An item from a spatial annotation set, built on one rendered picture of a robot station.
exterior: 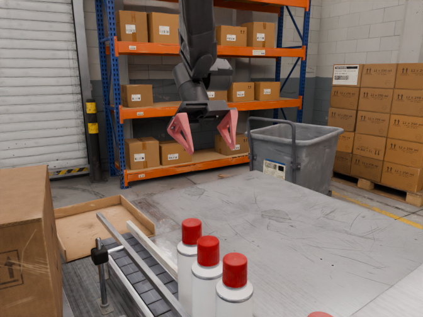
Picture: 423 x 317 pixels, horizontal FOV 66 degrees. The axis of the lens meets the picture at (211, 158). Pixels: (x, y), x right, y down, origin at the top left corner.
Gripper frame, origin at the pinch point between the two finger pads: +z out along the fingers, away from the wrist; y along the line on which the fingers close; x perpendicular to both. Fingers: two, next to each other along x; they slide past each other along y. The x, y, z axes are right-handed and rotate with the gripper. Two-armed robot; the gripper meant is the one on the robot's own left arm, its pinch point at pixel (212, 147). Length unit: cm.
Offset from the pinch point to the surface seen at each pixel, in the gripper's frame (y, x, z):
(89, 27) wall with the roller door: 53, 255, -293
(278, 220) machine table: 39, 37, 13
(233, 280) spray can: -11.5, -12.1, 24.4
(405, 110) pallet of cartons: 295, 107, -64
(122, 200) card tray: -3, 66, -13
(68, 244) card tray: -25, 52, 2
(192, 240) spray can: -11.1, -2.5, 17.0
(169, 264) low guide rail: -8.3, 19.2, 17.9
